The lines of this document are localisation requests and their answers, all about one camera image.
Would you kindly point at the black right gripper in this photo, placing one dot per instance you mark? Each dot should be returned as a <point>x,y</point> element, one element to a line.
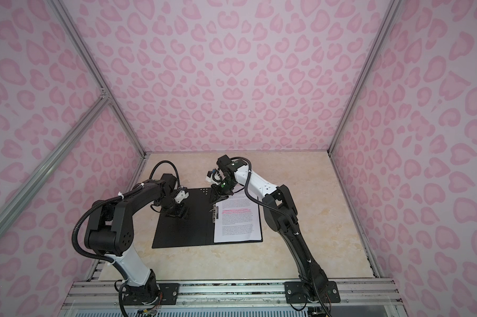
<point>218,194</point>

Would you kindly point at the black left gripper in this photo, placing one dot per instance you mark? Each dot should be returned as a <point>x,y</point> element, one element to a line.
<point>181,212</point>

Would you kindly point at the blue folder with black inside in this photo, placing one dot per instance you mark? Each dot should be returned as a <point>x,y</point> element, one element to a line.
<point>196,229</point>

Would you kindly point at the printed paper sheet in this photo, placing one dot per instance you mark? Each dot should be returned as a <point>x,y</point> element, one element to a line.
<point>237,220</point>

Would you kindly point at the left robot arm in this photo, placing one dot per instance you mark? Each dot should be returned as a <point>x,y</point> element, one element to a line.
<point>109,235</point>

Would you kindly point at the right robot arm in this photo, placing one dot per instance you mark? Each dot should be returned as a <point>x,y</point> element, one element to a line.
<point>280,213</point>

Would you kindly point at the silver folder clip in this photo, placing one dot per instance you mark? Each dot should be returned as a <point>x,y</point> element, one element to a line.
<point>214,213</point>

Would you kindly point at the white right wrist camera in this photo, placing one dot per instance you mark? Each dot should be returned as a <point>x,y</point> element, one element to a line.
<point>211,177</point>

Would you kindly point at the aluminium diagonal wall bar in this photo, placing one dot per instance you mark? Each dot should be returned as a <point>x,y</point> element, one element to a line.
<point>10,212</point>

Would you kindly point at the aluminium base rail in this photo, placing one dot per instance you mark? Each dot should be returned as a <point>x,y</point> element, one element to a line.
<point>263,297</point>

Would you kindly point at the aluminium corner post left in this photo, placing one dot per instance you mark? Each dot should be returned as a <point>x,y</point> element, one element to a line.
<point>69,26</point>

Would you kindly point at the aluminium corner post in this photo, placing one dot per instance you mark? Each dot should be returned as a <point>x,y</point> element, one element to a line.
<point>387,24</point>
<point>69,26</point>

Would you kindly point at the aluminium corner post right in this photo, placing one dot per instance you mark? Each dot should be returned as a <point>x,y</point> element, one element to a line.
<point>387,24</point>

